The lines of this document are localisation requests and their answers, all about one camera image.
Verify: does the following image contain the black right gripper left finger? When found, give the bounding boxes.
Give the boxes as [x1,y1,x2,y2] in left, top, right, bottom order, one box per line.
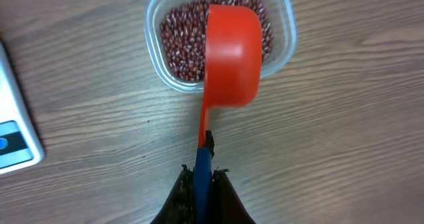
[151,164,195,224]

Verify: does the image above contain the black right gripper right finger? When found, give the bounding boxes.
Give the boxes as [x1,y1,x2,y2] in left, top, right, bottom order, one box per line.
[208,169,256,224]

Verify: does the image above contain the red measuring scoop blue handle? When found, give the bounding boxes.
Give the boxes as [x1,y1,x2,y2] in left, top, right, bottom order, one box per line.
[193,5,262,223]

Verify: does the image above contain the white digital kitchen scale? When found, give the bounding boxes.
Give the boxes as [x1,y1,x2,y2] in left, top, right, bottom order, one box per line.
[1,45,44,174]

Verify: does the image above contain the red beans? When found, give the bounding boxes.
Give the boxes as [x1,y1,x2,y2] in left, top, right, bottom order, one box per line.
[160,0,274,83]

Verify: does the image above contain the clear plastic container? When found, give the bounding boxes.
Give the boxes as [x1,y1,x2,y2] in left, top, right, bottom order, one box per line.
[144,0,297,93]

